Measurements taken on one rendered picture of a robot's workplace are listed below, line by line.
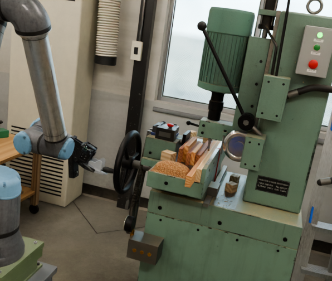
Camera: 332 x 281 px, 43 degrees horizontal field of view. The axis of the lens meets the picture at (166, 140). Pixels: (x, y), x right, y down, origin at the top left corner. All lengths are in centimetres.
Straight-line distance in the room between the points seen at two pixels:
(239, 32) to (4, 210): 101
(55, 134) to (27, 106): 158
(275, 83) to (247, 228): 53
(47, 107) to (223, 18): 72
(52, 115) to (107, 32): 149
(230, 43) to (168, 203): 65
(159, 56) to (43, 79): 166
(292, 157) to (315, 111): 19
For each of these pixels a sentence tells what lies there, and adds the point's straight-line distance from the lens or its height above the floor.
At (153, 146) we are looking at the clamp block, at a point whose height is 92.
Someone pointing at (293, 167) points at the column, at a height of 98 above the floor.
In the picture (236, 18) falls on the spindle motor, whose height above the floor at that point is 147.
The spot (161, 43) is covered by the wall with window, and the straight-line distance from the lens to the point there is 306.
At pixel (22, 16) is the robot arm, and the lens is 142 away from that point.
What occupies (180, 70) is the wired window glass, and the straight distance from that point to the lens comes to 311.
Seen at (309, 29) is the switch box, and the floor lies 147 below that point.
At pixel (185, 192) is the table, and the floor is 85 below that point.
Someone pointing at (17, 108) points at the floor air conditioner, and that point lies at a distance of 326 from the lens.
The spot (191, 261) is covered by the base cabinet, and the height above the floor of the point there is 55.
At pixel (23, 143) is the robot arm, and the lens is 175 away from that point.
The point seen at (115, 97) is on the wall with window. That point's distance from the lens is 321.
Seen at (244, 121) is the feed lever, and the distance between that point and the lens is 155.
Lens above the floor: 143
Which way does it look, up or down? 15 degrees down
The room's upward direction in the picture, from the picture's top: 8 degrees clockwise
